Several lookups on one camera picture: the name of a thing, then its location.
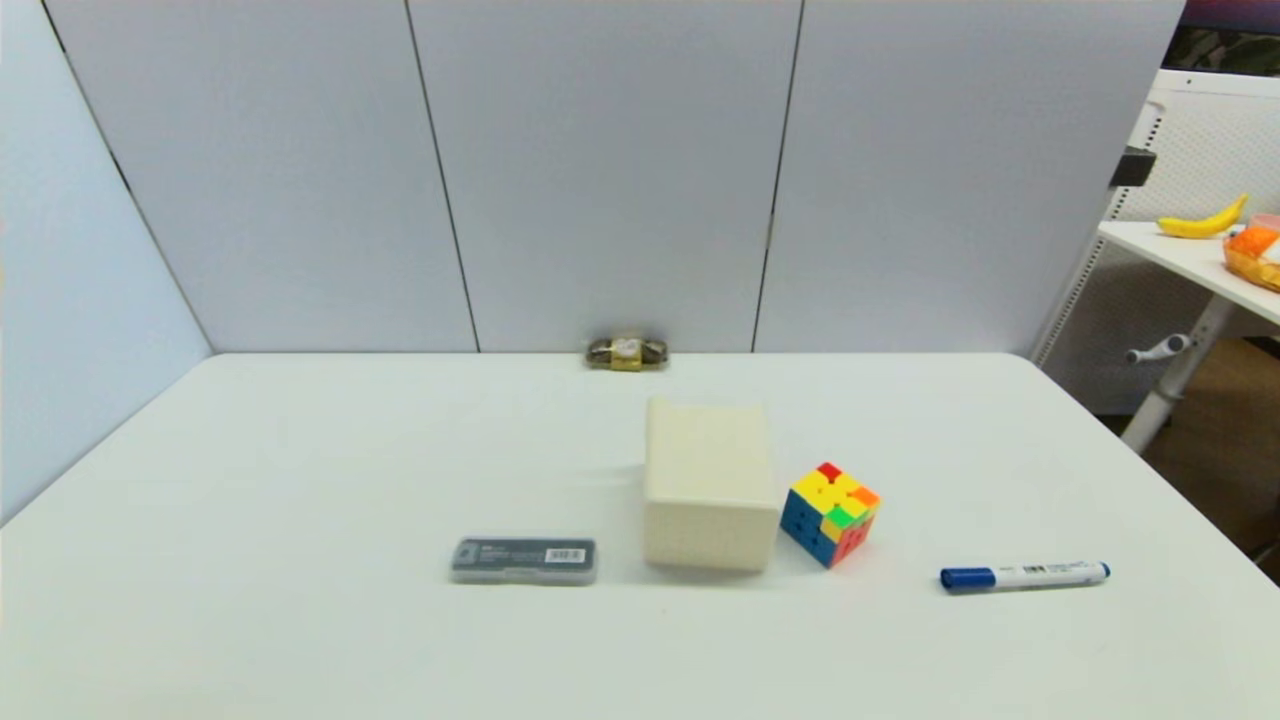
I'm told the multicoloured rubiks cube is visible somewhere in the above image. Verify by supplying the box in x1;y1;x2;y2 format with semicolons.
779;461;882;569

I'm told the gold foil wrapped object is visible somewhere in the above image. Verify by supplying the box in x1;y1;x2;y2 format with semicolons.
585;336;669;372

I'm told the cream rectangular box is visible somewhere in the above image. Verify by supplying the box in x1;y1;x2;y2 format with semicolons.
642;396;783;574

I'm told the grey plastic case with barcode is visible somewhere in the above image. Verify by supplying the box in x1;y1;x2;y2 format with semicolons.
450;537;599;586

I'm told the white marker with blue cap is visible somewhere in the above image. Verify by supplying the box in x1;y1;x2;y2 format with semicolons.
939;561;1112;594

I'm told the black clamp on partition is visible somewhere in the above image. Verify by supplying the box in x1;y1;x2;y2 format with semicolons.
1108;146;1158;189

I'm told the white side table leg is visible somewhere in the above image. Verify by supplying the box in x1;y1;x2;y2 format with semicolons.
1119;294;1237;456

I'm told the white side table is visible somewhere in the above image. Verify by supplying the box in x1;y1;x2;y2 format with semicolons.
1097;220;1280;327

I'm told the yellow banana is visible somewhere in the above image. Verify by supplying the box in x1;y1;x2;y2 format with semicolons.
1157;193;1251;240

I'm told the white pegboard panel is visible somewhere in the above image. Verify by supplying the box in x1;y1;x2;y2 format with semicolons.
1030;68;1280;413

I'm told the grey crank handle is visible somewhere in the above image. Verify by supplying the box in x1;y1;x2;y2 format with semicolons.
1124;334;1193;365

